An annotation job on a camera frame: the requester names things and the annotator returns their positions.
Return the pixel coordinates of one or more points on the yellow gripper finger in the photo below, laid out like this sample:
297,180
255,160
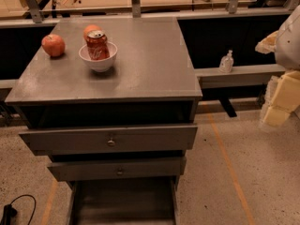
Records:
282,97
267,45

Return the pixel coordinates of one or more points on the red coke can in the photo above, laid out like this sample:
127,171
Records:
96,42

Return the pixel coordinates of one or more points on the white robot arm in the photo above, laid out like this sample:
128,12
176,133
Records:
287,47

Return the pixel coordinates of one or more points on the grey middle drawer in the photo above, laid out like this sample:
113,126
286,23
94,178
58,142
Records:
118,168

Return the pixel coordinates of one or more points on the grey drawer cabinet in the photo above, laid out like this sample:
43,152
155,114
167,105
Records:
151,83

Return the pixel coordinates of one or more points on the grey open bottom drawer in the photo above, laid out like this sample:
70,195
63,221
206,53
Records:
133,201

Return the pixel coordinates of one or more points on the grey metal railing beam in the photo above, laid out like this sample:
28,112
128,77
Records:
239,76

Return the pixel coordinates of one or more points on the clear sanitizer pump bottle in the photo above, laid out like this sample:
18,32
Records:
226,62

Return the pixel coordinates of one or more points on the white ceramic bowl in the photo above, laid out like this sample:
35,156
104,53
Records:
99,65

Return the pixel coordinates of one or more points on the orange fruit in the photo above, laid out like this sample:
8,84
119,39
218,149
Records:
89,28

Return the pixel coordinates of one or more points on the red apple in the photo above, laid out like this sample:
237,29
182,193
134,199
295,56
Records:
53,45

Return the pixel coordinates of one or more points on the black floor cable plug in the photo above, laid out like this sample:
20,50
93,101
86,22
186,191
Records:
9,212

